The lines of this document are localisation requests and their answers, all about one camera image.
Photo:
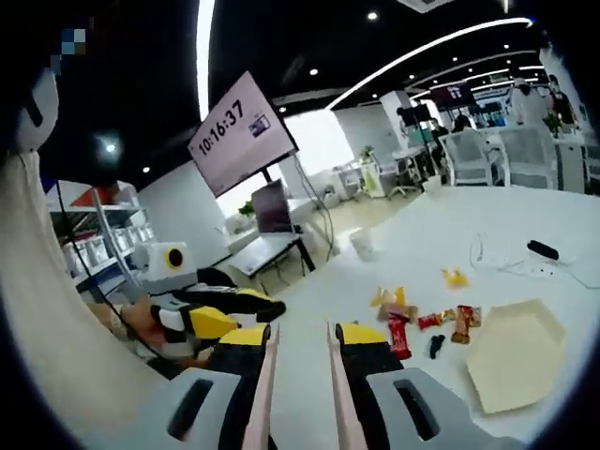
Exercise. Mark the small dark object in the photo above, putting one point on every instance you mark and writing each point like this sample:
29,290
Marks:
436,347

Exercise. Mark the golden food snack packet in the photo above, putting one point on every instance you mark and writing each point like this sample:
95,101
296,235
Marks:
389,296

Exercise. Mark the white worn device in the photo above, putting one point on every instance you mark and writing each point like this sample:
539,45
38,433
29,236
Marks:
42,117

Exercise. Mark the grey tilted desk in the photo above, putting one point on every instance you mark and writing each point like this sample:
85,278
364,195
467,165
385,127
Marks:
262,255

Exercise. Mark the large display screen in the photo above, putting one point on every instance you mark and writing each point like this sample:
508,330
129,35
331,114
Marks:
239,136

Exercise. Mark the pink food tongs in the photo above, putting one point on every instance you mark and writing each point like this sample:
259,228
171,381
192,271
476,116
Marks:
265,398

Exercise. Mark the red brown food snack packet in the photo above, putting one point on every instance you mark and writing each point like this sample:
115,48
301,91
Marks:
466,323

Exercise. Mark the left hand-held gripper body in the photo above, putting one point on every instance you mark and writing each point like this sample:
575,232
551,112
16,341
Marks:
159,267

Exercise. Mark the long ceiling light strip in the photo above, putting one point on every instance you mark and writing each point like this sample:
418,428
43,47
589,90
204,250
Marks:
205,56

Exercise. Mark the storage shelf rack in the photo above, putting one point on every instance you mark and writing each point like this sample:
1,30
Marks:
117,234

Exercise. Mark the yellow food snack packet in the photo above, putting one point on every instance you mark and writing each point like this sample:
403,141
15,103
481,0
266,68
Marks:
454,277

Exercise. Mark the white mesh office chair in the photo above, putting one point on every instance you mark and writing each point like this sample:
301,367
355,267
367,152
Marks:
529,157
469,154

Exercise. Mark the beige hexagonal container plate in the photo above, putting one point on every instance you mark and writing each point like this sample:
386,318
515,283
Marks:
511,356

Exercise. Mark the orange brown food snack packet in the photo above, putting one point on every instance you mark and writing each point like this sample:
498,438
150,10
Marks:
447,315

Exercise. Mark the black monitor on tripod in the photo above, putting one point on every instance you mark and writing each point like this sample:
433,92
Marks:
412,115

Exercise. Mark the person's left hand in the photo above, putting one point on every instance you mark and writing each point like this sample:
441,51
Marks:
140,325

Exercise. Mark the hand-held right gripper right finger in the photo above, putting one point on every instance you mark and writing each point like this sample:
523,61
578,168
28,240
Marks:
375,361

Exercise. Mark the person's beige shirt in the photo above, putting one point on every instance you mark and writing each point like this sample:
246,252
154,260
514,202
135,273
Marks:
47,304

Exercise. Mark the long red food bar packet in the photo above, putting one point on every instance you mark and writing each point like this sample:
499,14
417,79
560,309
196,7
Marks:
399,335

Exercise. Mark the white cabinet with green sticker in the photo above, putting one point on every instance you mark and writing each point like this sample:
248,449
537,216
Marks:
370,180

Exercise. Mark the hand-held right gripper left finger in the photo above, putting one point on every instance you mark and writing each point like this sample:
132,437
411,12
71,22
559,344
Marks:
229,361

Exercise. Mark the dark computer monitor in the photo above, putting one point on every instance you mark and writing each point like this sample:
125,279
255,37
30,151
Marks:
272,206

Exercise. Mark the white paper cup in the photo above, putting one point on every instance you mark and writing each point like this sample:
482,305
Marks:
363,246

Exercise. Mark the green potted plant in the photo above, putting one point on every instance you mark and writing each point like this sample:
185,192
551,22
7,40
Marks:
553,121
246,208
367,151

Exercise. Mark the black oblong device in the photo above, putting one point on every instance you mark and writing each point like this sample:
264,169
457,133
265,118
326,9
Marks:
544,248

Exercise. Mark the dark hanging display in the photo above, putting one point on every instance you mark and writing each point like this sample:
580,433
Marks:
450,94

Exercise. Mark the curved ceiling light strip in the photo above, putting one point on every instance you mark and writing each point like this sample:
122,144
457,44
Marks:
422,51

